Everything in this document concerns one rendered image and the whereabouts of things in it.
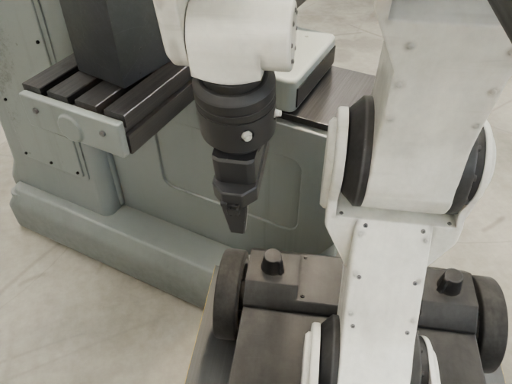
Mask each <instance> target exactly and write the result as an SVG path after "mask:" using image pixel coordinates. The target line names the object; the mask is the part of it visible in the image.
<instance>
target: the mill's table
mask: <svg viewBox="0 0 512 384"><path fill-rule="evenodd" d="M192 79H193V77H192V76H191V74H190V66H177V65H175V64H174V63H173V62H172V61H170V62H168V63H167V64H165V65H163V66H162V67H160V68H159V69H156V70H155V71H154V72H152V73H150V74H148V75H147V76H145V77H144V78H141V79H140V80H139V81H137V82H135V83H134V84H132V85H131V86H129V87H127V88H121V87H119V86H117V85H114V84H111V83H110V82H106V81H104V80H102V79H99V78H96V77H94V76H92V75H89V74H86V73H84V72H81V71H79V70H78V66H77V62H76V60H75V55H74V53H73V54H71V55H69V56H67V57H66V58H65V59H62V60H60V61H59V62H57V63H56V64H54V65H52V66H50V67H49V68H47V69H45V70H43V71H42V72H40V73H39V74H37V75H35V76H34V77H32V78H30V79H28V80H27V81H25V82H23V83H22V85H23V88H24V90H23V91H22V92H20V93H19V95H20V98H21V101H22V104H23V105H24V109H25V111H26V114H27V117H28V119H29V121H30V124H31V125H33V126H36V127H39V128H41V129H44V130H47V131H50V132H52V133H55V134H58V135H60V136H63V137H65V138H68V139H70V140H72V141H74V142H81V143H84V144H86V145H88V146H92V147H95V148H97V149H100V150H103V151H105V152H109V153H111V154H114V155H118V156H120V157H122V158H126V157H127V156H128V155H129V154H133V153H134V152H135V151H137V150H138V149H139V148H140V147H141V146H143V145H144V144H145V143H146V142H147V141H148V140H149V139H151V138H152V137H153V136H154V135H155V134H156V133H157V132H158V131H159V130H160V129H161V128H162V127H164V126H165V125H166V124H167V123H168V122H170V121H171V120H172V119H173V118H174V117H175V116H177V115H178V114H179V113H180V112H181V111H182V110H183V109H184V108H185V107H186V106H187V105H188V104H190V103H191V102H192V101H193V100H194V92H193V88H192Z"/></svg>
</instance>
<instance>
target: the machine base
mask: <svg viewBox="0 0 512 384"><path fill-rule="evenodd" d="M11 195H12V198H11V200H10V203H9V205H10V207H11V210H12V212H13V214H14V216H15V218H16V220H17V221H18V223H19V224H20V225H21V226H23V227H26V228H28V229H30V230H32V231H34V232H37V233H39V234H41V235H43V236H46V237H47V238H50V239H52V240H54V241H56V242H58V243H60V244H62V245H65V246H67V247H69V248H71V249H74V250H76V251H78V252H80V253H82V254H85V255H87V256H89V257H90V258H94V259H95V260H97V261H100V262H102V263H104V264H106V265H108V266H111V267H113V268H115V269H117V270H120V271H122V272H124V273H125V274H129V275H130V276H132V277H135V278H136V279H139V280H141V281H143V282H145V283H148V284H150V285H152V286H154V287H157V288H159V289H160V290H163V291H165V292H167V293H170V294H171V295H173V296H176V297H178V298H180V299H182V300H185V301H187V302H189V303H191V304H193V305H196V306H198V307H200V308H202V309H204V306H205V303H206V298H207V295H208V292H209V288H210V283H211V280H212V277H213V271H214V268H215V266H216V265H217V266H219V265H220V261H221V259H222V255H223V253H224V251H225V250H226V249H227V248H231V247H229V246H227V245H224V244H222V243H219V242H216V241H214V240H212V239H210V238H207V237H204V236H202V235H199V234H197V233H195V232H192V231H189V230H187V229H184V228H181V227H180V226H176V225H174V224H172V223H169V222H166V221H164V220H162V219H159V218H157V217H154V216H151V215H149V214H147V213H144V212H142V211H139V210H136V209H134V208H132V207H130V206H127V205H125V204H124V205H122V207H121V208H119V209H118V211H116V212H115V214H113V215H111V216H102V215H101V214H98V213H95V212H93V211H91V210H88V209H85V208H84V207H82V206H79V205H76V204H74V203H71V202H69V201H68V200H64V199H62V198H60V197H57V196H55V195H52V194H50V193H47V192H46V191H43V190H41V189H38V188H36V187H33V186H31V185H29V184H25V183H24V182H22V181H19V182H17V183H16V185H15V186H14V187H13V188H12V189H11Z"/></svg>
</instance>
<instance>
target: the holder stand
mask: <svg viewBox="0 0 512 384"><path fill-rule="evenodd" d="M59 3H60V5H61V9H62V13H63V17H64V19H65V23H66V27H67V31H68V33H69V38H70V41H71V44H72V49H73V52H74V55H75V60H76V62H77V66H78V70H79V71H81V72H84V73H86V74H89V75H92V76H94V77H96V78H99V79H102V80H104V81H106V82H110V83H111V84H114V85H117V86H119V87H121V88H127V87H129V86H131V85H132V84H134V83H135V82H137V81H139V80H140V79H141V78H144V77H145V76H147V75H148V74H150V73H152V72H154V71H155V70H156V69H159V68H160V67H162V66H163V65H165V64H167V63H168V62H170V61H171V60H170V59H169V58H168V56H167V55H166V52H165V48H164V44H163V41H162V36H161V32H160V29H159V25H158V19H157V16H156V13H155V7H154V3H153V0H59Z"/></svg>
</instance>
